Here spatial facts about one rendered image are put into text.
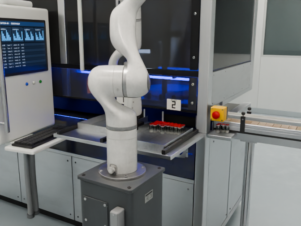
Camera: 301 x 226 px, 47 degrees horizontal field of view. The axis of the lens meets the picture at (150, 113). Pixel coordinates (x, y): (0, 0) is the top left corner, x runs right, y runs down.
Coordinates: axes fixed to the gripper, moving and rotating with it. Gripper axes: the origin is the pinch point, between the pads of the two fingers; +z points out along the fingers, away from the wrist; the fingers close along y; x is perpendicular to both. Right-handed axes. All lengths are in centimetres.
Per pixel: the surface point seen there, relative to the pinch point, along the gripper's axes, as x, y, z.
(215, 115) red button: 32.2, -27.0, -3.5
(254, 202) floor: 34, -139, 98
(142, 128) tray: -5.4, -17.4, 6.5
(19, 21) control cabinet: -74, 0, -50
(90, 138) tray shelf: -22.3, 6.2, 7.8
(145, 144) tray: 10.5, 6.8, 5.4
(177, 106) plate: 9.5, -30.6, -5.3
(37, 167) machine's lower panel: -104, -30, 53
